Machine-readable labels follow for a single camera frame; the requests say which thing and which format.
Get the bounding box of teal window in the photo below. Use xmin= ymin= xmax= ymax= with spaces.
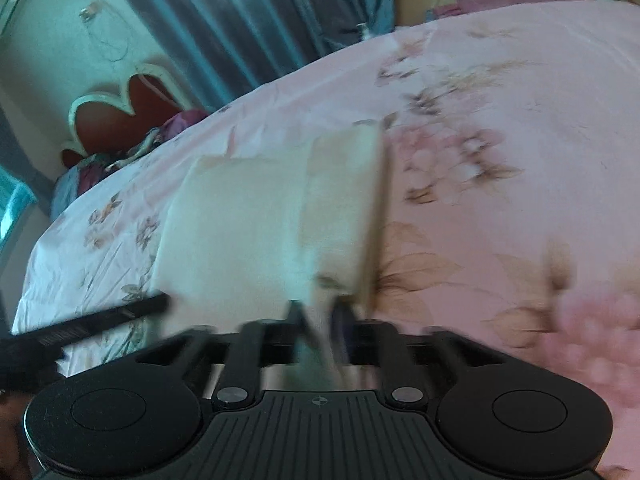
xmin=0 ymin=168 xmax=36 ymax=247

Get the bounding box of pink pillow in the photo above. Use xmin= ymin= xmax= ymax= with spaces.
xmin=425 ymin=0 xmax=576 ymax=23

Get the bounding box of blue grey curtain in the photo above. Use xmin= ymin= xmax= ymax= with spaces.
xmin=127 ymin=0 xmax=395 ymax=110

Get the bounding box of red heart shaped headboard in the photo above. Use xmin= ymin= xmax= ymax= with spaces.
xmin=60 ymin=63 xmax=195 ymax=168

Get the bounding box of pile of clothes on bed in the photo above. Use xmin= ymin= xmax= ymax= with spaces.
xmin=50 ymin=110 xmax=207 ymax=221

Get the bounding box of white pump bottle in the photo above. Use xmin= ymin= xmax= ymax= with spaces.
xmin=356 ymin=23 xmax=374 ymax=41

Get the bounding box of pink floral bed sheet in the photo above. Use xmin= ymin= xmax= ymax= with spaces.
xmin=13 ymin=0 xmax=639 ymax=479

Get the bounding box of cream knitted garment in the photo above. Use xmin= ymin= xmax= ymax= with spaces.
xmin=150 ymin=121 xmax=388 ymax=391

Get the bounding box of person's left hand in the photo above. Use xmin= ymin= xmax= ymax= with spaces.
xmin=0 ymin=393 xmax=32 ymax=480

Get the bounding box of white hanging cable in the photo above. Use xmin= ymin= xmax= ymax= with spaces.
xmin=77 ymin=1 xmax=177 ymax=101

